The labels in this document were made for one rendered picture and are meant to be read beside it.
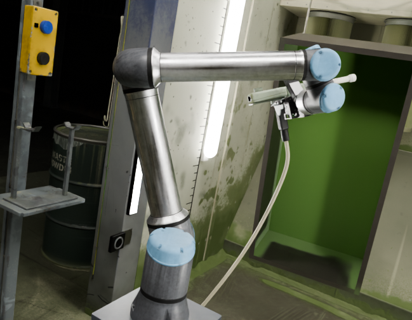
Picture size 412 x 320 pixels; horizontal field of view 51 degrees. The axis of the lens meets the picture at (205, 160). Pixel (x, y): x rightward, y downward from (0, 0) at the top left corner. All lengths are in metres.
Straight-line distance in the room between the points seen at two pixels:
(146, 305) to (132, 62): 0.73
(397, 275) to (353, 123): 1.24
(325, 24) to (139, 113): 2.15
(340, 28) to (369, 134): 1.15
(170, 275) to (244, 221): 2.17
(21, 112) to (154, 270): 0.92
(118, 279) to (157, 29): 1.30
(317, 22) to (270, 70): 2.09
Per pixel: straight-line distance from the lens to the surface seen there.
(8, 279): 2.18
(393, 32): 3.23
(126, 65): 1.29
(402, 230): 3.32
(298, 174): 2.56
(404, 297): 3.21
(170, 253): 1.31
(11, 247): 2.10
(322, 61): 1.28
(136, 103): 1.41
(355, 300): 3.23
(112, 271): 2.39
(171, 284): 1.35
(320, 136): 2.46
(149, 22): 2.12
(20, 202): 1.85
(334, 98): 1.44
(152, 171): 1.43
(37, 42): 1.85
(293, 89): 1.61
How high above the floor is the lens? 1.43
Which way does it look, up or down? 12 degrees down
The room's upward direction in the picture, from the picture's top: 10 degrees clockwise
